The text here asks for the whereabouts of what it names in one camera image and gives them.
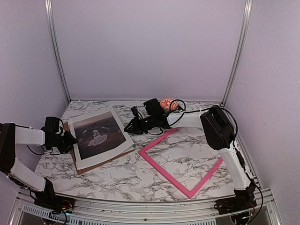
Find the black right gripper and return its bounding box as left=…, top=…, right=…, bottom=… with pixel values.
left=124, top=115, right=156, bottom=135

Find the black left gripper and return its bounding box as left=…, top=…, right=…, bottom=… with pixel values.
left=51, top=131, right=79, bottom=154

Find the pink photo frame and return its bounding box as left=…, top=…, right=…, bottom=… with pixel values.
left=138, top=128, right=223, bottom=199

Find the photo with white mat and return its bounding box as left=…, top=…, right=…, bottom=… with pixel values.
left=67, top=106, right=135, bottom=171

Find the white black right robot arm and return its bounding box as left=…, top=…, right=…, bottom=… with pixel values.
left=124, top=98, right=257, bottom=214

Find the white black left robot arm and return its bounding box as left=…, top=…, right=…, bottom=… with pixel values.
left=0, top=116, right=78, bottom=212

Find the red white patterned bowl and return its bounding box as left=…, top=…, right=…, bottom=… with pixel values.
left=159, top=97, right=178, bottom=112

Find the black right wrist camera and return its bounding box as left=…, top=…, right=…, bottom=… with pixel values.
left=131, top=106, right=143, bottom=120

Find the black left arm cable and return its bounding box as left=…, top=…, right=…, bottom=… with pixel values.
left=27, top=126, right=65, bottom=157

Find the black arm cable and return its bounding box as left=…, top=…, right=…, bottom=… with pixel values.
left=27, top=126, right=65, bottom=157
left=150, top=99, right=239, bottom=150

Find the brown frame backing board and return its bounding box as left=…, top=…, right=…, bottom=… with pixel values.
left=62, top=119, right=134, bottom=175

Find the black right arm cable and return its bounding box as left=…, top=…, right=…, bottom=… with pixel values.
left=150, top=99, right=239, bottom=150

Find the aluminium left corner post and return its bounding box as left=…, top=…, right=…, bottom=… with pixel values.
left=45, top=0, right=71, bottom=104

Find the aluminium corner post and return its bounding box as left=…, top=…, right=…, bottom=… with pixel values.
left=221, top=0, right=253, bottom=106
left=45, top=0, right=71, bottom=104

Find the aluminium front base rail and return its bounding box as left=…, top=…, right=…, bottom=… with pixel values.
left=8, top=188, right=282, bottom=225

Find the aluminium right corner post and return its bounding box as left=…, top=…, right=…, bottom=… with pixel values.
left=221, top=0, right=253, bottom=106

